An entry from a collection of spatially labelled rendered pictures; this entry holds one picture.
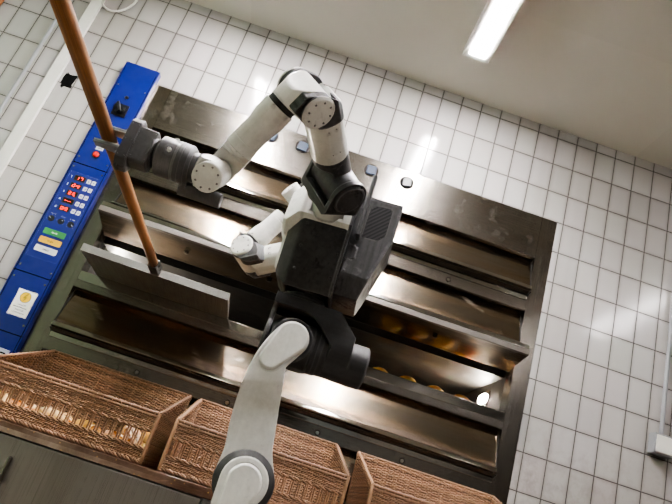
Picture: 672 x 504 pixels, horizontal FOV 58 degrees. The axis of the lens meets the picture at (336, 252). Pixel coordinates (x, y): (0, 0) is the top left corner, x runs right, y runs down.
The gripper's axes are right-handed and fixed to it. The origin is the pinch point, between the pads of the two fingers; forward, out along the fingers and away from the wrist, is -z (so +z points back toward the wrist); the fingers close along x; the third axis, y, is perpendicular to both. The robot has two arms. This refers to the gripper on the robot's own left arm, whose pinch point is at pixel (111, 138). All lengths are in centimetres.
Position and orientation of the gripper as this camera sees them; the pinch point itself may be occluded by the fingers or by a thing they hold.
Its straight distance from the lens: 142.4
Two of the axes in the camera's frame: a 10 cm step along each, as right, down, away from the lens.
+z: 9.4, 3.3, 0.4
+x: -2.9, 8.8, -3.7
